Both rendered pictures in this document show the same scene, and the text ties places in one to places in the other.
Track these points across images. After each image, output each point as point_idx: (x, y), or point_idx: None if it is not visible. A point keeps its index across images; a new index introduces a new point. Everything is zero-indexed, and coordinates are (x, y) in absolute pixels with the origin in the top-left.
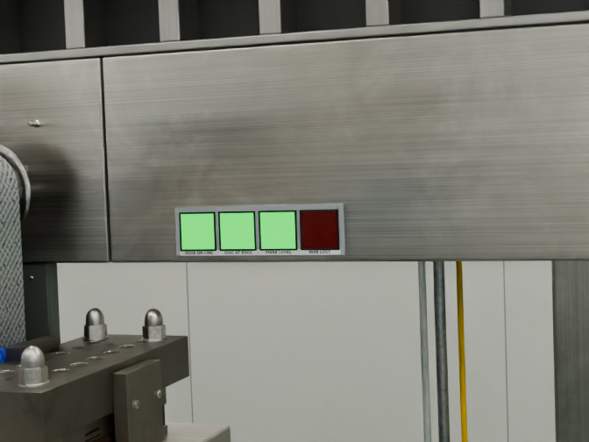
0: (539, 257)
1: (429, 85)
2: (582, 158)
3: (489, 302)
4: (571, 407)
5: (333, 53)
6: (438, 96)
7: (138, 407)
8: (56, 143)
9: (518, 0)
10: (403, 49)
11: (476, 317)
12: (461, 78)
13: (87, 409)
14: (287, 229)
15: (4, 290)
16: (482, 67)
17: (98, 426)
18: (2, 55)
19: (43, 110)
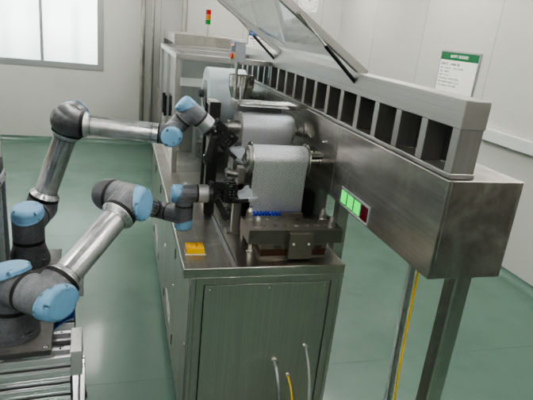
0: (404, 259)
1: (396, 176)
2: (422, 228)
3: None
4: (437, 323)
5: (380, 151)
6: (396, 182)
7: (293, 245)
8: (328, 150)
9: (443, 151)
10: (393, 159)
11: None
12: (403, 178)
13: (272, 240)
14: (358, 208)
15: (293, 194)
16: (408, 176)
17: (281, 245)
18: (326, 115)
19: (328, 138)
